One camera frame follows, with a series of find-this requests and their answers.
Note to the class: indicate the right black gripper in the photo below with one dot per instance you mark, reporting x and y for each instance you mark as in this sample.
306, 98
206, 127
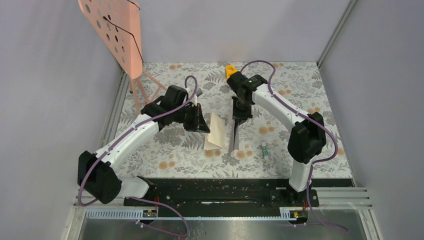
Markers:
240, 117

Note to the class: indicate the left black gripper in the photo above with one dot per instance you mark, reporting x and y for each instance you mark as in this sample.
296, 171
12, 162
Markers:
198, 119

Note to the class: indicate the beige lined letter paper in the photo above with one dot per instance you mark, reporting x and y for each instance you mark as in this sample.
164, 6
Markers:
216, 138

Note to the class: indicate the grey lavender envelope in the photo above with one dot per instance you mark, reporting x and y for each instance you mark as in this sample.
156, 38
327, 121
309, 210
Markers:
234, 138

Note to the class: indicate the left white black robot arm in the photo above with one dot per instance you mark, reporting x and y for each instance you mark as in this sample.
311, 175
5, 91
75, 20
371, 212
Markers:
97, 172

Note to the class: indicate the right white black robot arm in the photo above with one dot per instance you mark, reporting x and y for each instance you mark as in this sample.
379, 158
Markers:
307, 136

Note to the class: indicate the floral patterned table mat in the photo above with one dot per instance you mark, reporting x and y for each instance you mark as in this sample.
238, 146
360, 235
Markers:
176, 153

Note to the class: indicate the green white glue stick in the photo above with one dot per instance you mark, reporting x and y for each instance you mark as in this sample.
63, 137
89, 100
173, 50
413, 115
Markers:
264, 150

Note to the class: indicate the yellow blue toy car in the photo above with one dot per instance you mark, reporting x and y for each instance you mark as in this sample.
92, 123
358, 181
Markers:
230, 70

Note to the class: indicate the pink perforated music stand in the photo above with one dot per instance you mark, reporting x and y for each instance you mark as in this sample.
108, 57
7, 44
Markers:
118, 24

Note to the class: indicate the white slotted cable duct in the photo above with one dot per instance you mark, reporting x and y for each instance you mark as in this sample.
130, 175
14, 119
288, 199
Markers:
152, 214

